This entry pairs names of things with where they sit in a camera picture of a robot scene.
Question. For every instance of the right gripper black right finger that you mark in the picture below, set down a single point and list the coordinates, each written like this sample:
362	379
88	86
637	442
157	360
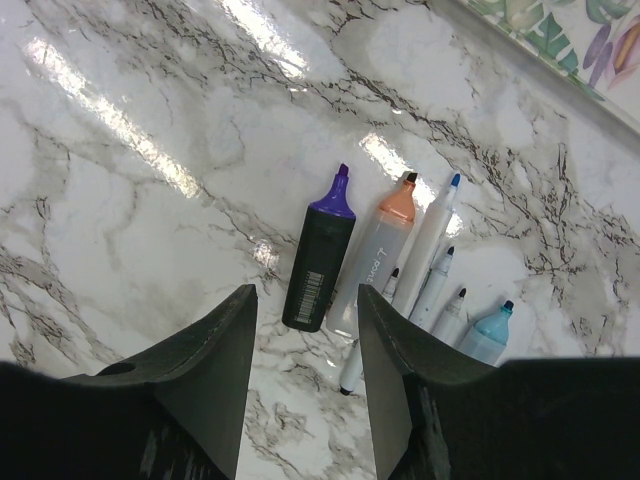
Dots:
436	413

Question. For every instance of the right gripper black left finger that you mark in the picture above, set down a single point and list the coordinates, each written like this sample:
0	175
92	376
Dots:
172	411

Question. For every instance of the light blue highlighter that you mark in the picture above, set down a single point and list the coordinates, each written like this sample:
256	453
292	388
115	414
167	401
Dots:
487	339

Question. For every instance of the black cap whiteboard marker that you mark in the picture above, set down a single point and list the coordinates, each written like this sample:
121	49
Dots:
353	371

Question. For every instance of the small blue whiteboard marker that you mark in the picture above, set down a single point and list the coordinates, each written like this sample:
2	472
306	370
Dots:
426	301

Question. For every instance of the orange highlighter pen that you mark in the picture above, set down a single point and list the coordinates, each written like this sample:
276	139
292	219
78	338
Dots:
375	256

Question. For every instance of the blue acrylic marker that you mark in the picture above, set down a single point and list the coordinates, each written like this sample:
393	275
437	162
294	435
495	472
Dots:
431	230

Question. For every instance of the purple highlighter black cap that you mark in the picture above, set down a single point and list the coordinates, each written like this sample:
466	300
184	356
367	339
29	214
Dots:
325	235

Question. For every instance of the floral rectangular serving tray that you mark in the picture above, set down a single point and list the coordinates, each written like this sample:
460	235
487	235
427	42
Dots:
594	44

